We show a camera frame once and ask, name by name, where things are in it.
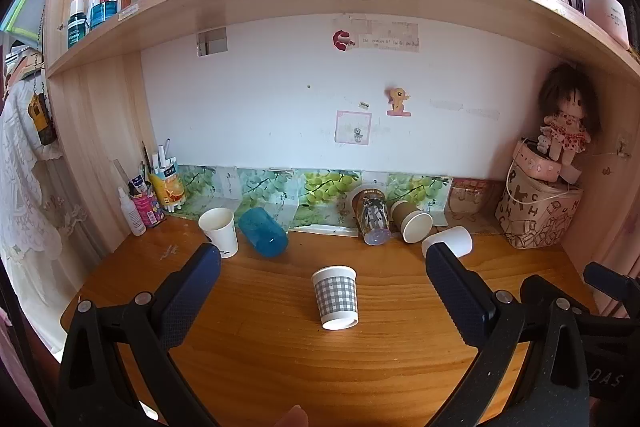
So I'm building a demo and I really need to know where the pink dotted box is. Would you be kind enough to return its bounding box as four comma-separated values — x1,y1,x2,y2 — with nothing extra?
514,138,582,184

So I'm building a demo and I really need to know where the white printed paper cup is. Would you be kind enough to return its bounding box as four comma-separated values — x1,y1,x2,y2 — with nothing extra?
198,207,240,259

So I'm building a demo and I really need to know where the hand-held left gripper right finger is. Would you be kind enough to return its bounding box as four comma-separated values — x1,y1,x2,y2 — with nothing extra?
424,243,592,427

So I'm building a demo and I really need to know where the plain white paper cup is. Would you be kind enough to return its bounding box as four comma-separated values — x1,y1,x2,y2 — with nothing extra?
421,225,474,261

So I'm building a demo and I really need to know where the brown-haired rag doll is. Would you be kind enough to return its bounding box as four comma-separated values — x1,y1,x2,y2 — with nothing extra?
536,62,602,168

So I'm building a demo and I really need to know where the grape printed packet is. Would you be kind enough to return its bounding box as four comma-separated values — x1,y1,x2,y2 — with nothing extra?
386,172,453,227
174,164,219,219
234,167,297,230
292,169,362,235

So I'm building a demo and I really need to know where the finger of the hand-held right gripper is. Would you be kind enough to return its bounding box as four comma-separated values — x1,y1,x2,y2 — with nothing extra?
583,261,640,322
519,273,592,315

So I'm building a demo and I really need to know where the grey checked paper cup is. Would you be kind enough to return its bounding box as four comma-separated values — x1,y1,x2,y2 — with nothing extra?
310,265,360,332

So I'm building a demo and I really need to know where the pink square note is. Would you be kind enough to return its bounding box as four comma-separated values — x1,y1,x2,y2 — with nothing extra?
334,109,374,148

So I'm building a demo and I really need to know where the brown paper cup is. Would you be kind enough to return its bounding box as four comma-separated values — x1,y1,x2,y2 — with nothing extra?
390,199,434,244

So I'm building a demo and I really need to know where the taped paper note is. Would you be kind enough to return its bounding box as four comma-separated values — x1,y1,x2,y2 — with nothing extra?
345,13,422,54

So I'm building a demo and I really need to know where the red wall sticker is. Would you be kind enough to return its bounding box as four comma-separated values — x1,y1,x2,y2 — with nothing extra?
332,28,357,53

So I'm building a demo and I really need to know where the blue plastic cup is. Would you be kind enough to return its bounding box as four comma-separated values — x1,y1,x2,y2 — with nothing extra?
237,206,290,257

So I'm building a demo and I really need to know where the white pink lotion bottle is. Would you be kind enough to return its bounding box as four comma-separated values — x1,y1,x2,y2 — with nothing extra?
580,0,632,52

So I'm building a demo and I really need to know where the person's left hand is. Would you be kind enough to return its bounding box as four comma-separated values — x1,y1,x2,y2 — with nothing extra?
269,404,309,427

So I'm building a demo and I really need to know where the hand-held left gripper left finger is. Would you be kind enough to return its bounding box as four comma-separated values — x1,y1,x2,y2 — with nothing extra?
57,243,221,427

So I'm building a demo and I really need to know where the white lace curtain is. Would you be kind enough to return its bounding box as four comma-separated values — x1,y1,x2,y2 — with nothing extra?
0,79,93,353

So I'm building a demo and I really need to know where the white spray bottle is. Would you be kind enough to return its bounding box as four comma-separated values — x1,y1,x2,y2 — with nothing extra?
117,186,147,237

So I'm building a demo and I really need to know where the pink can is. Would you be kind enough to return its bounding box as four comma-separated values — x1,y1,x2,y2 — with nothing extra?
128,186,166,229

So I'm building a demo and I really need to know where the beige printed storage bag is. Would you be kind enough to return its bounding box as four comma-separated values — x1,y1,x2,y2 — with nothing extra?
494,161,585,251

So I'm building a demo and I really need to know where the brown printed packet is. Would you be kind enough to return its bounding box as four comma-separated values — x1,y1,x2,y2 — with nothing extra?
446,178,489,214

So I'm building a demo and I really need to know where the yellow orange carton pen holder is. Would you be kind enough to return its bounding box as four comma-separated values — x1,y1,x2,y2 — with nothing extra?
148,163,188,212

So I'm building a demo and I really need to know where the orange pony sticker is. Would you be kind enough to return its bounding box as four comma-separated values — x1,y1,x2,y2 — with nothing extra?
384,86,414,118

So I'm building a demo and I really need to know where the teal bottle white cap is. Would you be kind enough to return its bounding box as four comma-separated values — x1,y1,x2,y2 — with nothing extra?
88,0,119,32
66,0,91,51

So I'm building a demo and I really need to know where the clear plastic ruler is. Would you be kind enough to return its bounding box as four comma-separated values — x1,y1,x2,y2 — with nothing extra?
111,159,135,190

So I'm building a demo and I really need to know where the yellow hanging toy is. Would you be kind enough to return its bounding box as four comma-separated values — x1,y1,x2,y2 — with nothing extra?
27,91,59,146

